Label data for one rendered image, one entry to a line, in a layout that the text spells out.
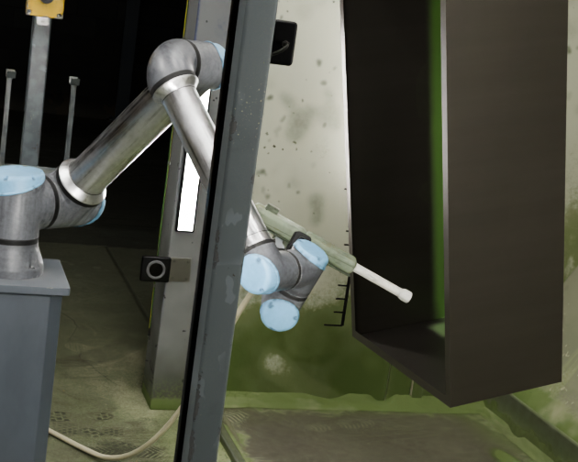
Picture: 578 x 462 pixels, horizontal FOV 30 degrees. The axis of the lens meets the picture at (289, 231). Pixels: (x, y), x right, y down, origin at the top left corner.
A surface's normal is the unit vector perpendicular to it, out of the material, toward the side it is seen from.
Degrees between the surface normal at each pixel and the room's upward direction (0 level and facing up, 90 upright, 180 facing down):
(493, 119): 90
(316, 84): 90
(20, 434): 90
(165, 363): 90
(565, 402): 57
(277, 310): 111
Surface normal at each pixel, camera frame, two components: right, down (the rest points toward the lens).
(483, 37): 0.38, 0.23
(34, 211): 0.79, 0.22
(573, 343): -0.72, -0.59
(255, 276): -0.55, 0.15
